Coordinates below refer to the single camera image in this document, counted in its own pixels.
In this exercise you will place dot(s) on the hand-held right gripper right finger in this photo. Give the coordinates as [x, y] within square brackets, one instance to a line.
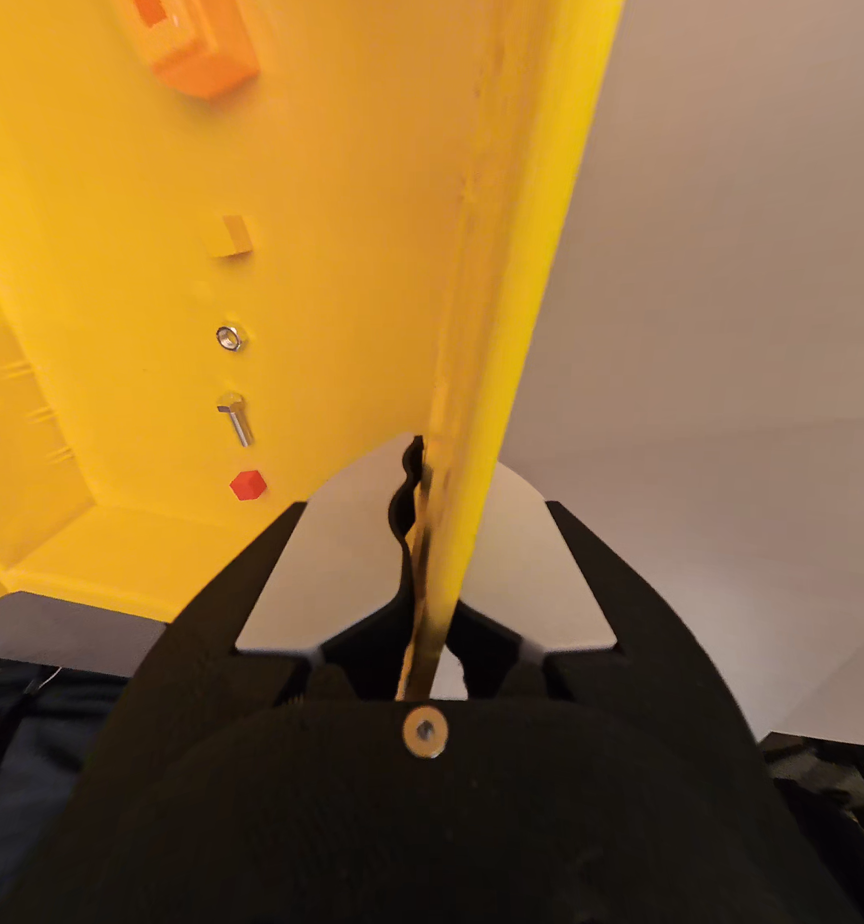
[548, 578]

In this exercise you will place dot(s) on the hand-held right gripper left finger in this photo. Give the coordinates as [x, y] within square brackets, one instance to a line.
[331, 578]

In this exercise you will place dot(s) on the red cube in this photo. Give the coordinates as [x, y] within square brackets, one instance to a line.
[247, 485]

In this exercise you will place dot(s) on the small metal screw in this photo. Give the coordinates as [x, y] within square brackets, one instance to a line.
[236, 419]

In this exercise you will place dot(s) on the small metal nut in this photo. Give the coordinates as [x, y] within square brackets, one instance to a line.
[222, 338]

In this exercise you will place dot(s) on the yellow cube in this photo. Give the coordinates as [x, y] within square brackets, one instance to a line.
[230, 236]

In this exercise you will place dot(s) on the yellow plastic bin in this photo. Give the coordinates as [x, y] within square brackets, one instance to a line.
[331, 173]

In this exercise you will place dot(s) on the orange cube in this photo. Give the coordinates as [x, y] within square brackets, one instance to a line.
[194, 44]

